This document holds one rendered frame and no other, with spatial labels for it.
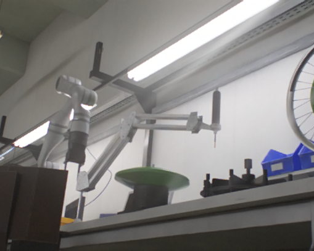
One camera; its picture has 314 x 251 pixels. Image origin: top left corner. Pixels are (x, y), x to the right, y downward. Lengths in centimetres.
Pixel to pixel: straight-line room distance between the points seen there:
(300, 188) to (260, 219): 20
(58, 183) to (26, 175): 9
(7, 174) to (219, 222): 69
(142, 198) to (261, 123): 119
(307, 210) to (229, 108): 182
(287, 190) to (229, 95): 187
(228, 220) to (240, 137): 144
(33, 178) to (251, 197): 63
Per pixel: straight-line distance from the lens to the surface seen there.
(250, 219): 150
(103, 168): 243
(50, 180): 134
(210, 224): 163
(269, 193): 139
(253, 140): 288
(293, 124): 191
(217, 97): 218
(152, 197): 188
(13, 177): 135
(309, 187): 131
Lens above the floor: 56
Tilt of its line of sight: 21 degrees up
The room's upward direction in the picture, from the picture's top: 5 degrees clockwise
